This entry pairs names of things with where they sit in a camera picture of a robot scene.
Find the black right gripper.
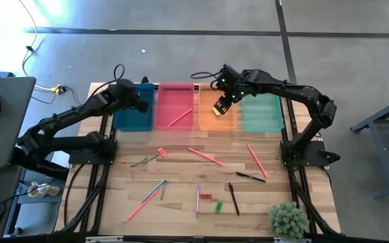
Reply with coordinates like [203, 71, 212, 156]
[214, 84, 249, 114]

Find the pink pencil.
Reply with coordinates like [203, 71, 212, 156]
[126, 189, 160, 221]
[167, 107, 194, 128]
[246, 144, 269, 179]
[186, 146, 224, 167]

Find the black pen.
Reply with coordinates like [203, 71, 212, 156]
[228, 182, 241, 216]
[235, 171, 267, 184]

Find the teal crayon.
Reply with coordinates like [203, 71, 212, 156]
[141, 179, 167, 204]

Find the purple translucent pen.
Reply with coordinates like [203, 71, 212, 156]
[195, 185, 202, 218]

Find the blue plastic bin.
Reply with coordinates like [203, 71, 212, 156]
[113, 83, 156, 132]

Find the orange plastic bin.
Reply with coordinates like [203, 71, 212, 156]
[198, 84, 239, 132]

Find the pink plastic bin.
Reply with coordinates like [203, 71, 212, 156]
[155, 82, 196, 132]

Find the mint green plastic bin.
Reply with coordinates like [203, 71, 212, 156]
[242, 92, 285, 134]

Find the white crumpled cloth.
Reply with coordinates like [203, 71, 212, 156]
[27, 181, 61, 198]

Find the small green potted plant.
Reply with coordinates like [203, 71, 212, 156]
[269, 201, 311, 241]

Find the gray laptop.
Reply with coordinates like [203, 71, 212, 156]
[0, 76, 36, 169]

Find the blue metal stand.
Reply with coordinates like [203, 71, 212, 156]
[350, 93, 389, 199]

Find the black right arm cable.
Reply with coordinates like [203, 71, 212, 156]
[190, 70, 222, 81]

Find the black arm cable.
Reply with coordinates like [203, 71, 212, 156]
[190, 70, 222, 81]
[89, 63, 127, 97]

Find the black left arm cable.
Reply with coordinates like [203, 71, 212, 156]
[89, 63, 127, 97]

